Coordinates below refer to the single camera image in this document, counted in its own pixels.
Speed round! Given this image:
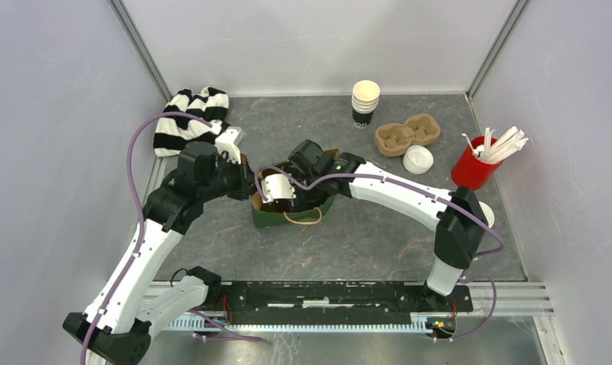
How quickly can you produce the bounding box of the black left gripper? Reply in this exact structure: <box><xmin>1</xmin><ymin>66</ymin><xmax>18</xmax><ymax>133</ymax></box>
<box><xmin>199</xmin><ymin>152</ymin><xmax>262</xmax><ymax>202</ymax></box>

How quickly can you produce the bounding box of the green brown paper bag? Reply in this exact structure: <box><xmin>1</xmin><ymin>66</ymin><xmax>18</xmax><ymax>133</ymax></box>
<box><xmin>251</xmin><ymin>160</ymin><xmax>335</xmax><ymax>228</ymax></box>

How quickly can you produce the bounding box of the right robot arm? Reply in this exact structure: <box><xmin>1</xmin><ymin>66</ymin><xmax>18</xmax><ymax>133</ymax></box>
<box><xmin>287</xmin><ymin>140</ymin><xmax>489</xmax><ymax>310</ymax></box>

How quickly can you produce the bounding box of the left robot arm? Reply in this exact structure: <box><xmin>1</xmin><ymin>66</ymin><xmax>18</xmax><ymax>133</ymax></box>
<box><xmin>62</xmin><ymin>137</ymin><xmax>254</xmax><ymax>364</ymax></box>

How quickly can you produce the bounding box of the black white striped cloth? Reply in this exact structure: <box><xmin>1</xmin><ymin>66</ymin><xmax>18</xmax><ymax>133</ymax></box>
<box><xmin>153</xmin><ymin>87</ymin><xmax>230</xmax><ymax>157</ymax></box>

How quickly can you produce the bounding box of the brown cardboard cup carrier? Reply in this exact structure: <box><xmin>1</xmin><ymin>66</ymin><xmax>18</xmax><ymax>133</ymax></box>
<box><xmin>374</xmin><ymin>113</ymin><xmax>441</xmax><ymax>157</ymax></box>

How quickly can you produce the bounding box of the stack of paper cups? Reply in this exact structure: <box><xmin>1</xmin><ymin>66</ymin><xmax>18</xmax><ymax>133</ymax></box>
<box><xmin>351</xmin><ymin>80</ymin><xmax>381</xmax><ymax>129</ymax></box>

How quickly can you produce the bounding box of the red cup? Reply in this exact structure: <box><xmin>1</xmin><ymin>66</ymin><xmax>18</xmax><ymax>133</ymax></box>
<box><xmin>451</xmin><ymin>146</ymin><xmax>504</xmax><ymax>190</ymax></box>

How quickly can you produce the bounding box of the white wrapped straws bundle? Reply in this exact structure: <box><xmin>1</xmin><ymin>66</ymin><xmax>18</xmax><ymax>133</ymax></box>
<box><xmin>461</xmin><ymin>126</ymin><xmax>529</xmax><ymax>164</ymax></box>

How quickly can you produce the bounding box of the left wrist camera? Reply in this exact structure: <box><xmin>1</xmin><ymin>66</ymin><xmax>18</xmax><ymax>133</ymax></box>
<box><xmin>214</xmin><ymin>126</ymin><xmax>245</xmax><ymax>164</ymax></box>

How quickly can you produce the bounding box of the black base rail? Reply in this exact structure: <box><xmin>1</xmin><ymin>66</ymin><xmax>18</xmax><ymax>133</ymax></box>
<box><xmin>173</xmin><ymin>265</ymin><xmax>474</xmax><ymax>326</ymax></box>

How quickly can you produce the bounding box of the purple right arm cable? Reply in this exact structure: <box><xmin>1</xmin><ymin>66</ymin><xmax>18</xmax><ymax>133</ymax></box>
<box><xmin>253</xmin><ymin>165</ymin><xmax>506</xmax><ymax>344</ymax></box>

